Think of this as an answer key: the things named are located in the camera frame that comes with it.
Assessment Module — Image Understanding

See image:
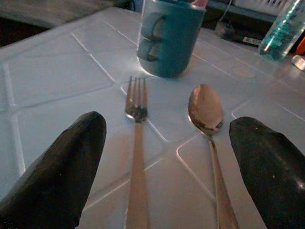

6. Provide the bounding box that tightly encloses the small clear plastic cap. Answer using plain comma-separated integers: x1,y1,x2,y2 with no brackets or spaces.
291,54,305,71

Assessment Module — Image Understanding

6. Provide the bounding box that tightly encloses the silver metal fork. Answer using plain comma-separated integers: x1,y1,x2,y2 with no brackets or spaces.
124,76,151,229

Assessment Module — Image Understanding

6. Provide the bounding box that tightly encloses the white plastic basket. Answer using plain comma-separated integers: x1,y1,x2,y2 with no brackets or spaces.
232,0,290,15

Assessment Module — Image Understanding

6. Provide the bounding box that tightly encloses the clear plastic water bottle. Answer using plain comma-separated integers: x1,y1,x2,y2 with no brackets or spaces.
258,0,305,61

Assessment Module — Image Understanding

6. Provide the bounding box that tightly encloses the black power adapter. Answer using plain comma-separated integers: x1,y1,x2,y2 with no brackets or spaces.
215,20,239,41

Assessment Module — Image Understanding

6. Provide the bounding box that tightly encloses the blue ceramic mug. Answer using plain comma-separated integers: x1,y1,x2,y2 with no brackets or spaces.
136,0,207,78

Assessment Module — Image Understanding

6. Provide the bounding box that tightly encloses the silver metal spoon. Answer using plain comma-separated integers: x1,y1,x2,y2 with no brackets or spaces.
187,83,240,229

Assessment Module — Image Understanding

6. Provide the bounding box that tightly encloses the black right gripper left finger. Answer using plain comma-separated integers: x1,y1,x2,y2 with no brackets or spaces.
0,111,107,229

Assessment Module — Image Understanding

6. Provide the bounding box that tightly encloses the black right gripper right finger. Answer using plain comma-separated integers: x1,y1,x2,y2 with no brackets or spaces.
229,116,305,229

